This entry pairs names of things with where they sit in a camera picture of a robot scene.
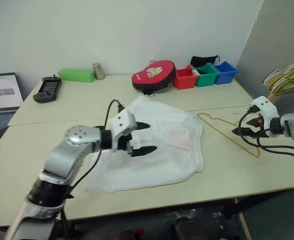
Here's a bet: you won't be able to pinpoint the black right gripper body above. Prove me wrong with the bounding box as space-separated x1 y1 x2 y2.
251 114 271 140

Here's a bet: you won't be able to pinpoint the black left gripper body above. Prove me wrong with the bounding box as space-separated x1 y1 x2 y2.
116 133 136 158

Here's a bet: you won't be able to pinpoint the white shorts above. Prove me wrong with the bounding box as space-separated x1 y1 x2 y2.
84 95 205 195

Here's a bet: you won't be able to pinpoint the orange wire hanger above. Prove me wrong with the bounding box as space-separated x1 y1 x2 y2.
196 112 261 158

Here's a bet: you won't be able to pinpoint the red paddle case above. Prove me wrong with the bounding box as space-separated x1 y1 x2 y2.
131 59 177 97

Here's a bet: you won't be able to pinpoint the blue plastic bin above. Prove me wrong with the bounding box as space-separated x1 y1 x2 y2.
213 61 240 85

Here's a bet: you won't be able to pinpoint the red plastic bin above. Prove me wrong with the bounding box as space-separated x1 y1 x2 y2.
173 65 200 90

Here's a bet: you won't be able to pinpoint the green plastic bin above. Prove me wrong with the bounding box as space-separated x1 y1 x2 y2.
191 62 221 88

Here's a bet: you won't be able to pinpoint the green rectangular box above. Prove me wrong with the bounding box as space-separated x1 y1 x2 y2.
57 68 96 83

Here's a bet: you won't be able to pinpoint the dark brown rounded cylinder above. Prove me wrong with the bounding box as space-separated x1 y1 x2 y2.
170 216 200 240

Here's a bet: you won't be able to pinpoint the beige table leg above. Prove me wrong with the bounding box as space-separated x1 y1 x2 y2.
233 198 253 240

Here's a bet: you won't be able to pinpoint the black handheld controller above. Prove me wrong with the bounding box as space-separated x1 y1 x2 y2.
32 74 63 104

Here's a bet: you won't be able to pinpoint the grey laptop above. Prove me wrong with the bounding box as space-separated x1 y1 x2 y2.
0 72 25 145

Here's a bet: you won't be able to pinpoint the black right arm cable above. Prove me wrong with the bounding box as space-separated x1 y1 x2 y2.
237 105 294 182

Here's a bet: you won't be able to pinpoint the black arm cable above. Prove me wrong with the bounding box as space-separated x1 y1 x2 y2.
237 105 294 182
59 99 126 240

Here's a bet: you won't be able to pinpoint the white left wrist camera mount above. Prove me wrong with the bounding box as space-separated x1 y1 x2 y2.
108 109 138 153

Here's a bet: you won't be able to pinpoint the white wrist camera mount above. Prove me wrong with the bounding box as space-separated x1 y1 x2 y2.
251 96 281 138
108 109 138 153

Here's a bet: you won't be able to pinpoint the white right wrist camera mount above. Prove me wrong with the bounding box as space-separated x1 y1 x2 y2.
251 96 281 138

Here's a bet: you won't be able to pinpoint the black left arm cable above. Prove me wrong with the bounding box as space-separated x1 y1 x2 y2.
59 99 126 240

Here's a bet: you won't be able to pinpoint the green wire hanger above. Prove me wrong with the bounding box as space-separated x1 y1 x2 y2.
271 74 294 97

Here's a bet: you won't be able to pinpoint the yellow wire hanger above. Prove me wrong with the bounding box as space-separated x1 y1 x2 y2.
265 72 294 91

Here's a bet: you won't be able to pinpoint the white wire hanger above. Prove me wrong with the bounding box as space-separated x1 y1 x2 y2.
261 58 294 87

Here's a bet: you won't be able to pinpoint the black table frame bar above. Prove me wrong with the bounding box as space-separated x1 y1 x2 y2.
223 186 294 220

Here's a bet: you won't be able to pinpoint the black drawstring pouch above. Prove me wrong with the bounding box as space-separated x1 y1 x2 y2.
189 54 221 69

